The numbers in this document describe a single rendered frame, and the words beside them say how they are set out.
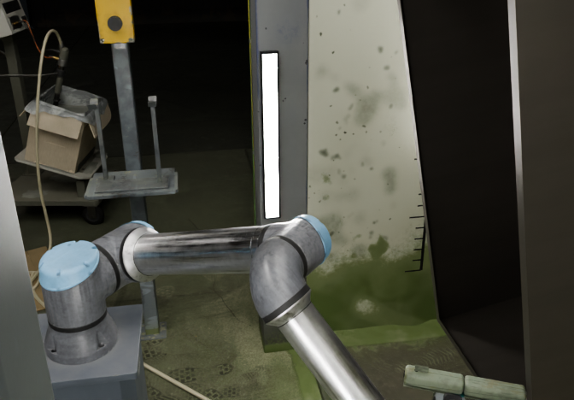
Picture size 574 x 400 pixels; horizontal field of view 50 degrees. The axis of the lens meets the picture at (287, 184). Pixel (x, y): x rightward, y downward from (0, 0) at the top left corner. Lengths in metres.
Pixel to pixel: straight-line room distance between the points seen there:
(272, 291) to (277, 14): 1.14
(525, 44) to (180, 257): 0.92
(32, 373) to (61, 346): 1.50
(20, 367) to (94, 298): 1.45
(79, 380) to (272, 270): 0.66
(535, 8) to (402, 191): 1.41
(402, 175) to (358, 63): 0.48
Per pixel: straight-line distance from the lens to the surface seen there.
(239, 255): 1.41
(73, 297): 1.64
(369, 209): 2.42
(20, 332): 0.21
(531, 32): 1.14
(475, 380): 1.76
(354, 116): 2.26
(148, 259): 1.63
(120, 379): 1.68
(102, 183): 2.35
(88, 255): 1.64
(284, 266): 1.24
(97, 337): 1.72
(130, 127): 2.41
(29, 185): 4.13
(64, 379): 1.70
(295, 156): 2.26
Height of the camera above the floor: 1.70
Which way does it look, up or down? 24 degrees down
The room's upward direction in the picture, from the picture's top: straight up
